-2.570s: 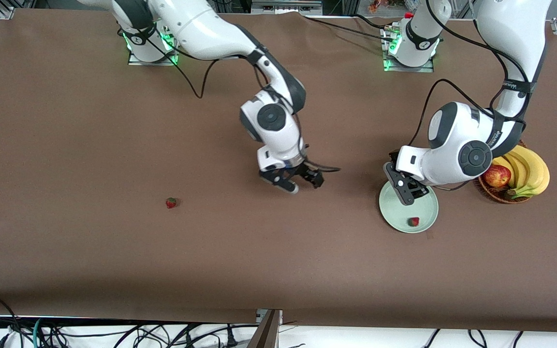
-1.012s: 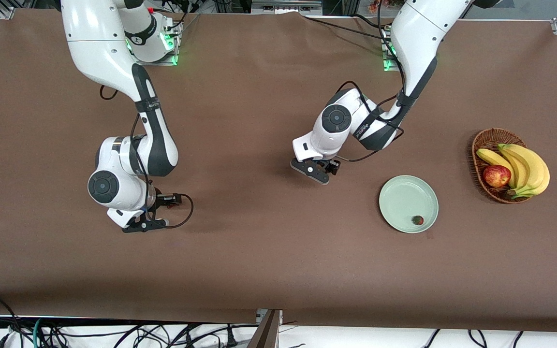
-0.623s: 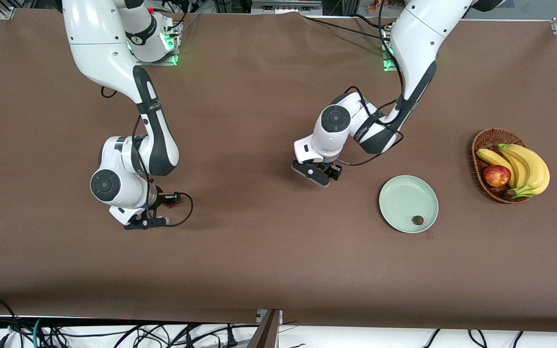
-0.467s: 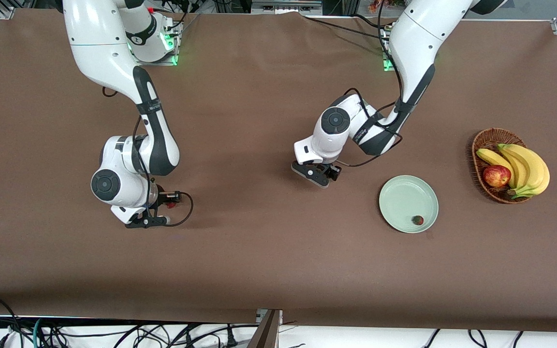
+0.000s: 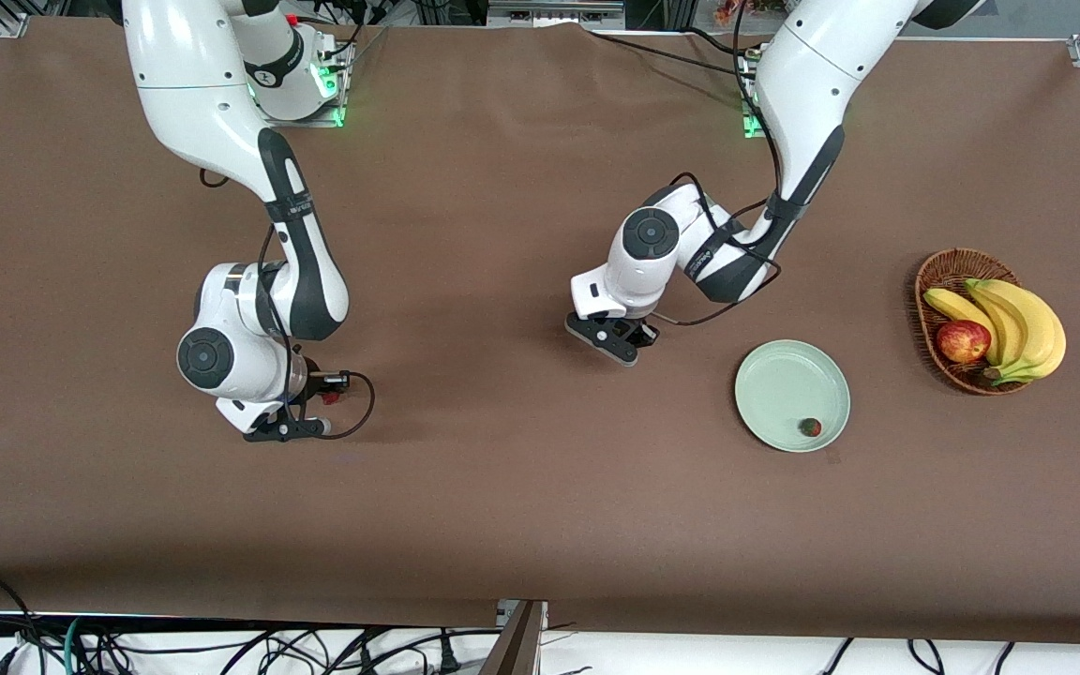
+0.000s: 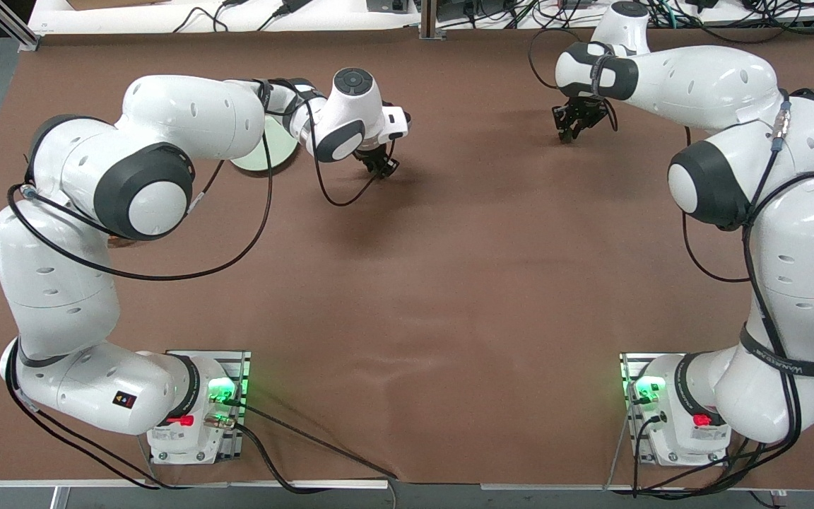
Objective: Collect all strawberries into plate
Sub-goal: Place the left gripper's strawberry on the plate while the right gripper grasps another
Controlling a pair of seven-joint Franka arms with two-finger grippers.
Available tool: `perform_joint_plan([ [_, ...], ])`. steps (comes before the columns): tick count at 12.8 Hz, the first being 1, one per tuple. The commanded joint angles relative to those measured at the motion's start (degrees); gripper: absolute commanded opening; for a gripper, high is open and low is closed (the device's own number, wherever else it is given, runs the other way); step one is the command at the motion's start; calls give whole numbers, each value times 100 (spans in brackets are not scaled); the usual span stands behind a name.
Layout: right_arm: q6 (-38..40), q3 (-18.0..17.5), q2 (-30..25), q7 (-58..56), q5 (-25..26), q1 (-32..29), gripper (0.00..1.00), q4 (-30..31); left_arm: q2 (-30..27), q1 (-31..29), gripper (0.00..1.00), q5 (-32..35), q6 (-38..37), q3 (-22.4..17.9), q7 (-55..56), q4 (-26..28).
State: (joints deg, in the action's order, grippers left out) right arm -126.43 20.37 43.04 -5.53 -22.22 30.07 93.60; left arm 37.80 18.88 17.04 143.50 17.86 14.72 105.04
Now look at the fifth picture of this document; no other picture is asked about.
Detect pale green round plate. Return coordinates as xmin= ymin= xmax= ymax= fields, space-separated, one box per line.
xmin=735 ymin=339 xmax=851 ymax=454

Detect table cover sheet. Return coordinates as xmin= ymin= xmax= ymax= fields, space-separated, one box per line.
xmin=0 ymin=17 xmax=1080 ymax=648

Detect woven wicker basket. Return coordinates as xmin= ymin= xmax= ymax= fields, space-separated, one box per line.
xmin=915 ymin=248 xmax=1033 ymax=396

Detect yellow banana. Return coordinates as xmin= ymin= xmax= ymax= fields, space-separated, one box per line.
xmin=967 ymin=278 xmax=1067 ymax=386
xmin=965 ymin=281 xmax=1028 ymax=368
xmin=923 ymin=288 xmax=1000 ymax=367

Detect red apple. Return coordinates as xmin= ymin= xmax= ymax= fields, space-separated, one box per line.
xmin=936 ymin=320 xmax=993 ymax=365

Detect silver metal device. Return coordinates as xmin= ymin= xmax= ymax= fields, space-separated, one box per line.
xmin=487 ymin=0 xmax=625 ymax=27

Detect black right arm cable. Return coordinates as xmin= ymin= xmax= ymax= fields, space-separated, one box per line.
xmin=198 ymin=169 xmax=377 ymax=442

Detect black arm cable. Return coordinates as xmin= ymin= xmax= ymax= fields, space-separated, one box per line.
xmin=198 ymin=169 xmax=377 ymax=442
xmin=657 ymin=0 xmax=785 ymax=327

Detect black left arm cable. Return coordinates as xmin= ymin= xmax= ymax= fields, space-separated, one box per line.
xmin=657 ymin=0 xmax=785 ymax=327

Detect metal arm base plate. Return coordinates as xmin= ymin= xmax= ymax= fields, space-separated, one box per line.
xmin=742 ymin=54 xmax=771 ymax=140
xmin=257 ymin=37 xmax=346 ymax=128

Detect aluminium profile post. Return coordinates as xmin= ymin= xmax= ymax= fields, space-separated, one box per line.
xmin=479 ymin=600 xmax=548 ymax=675

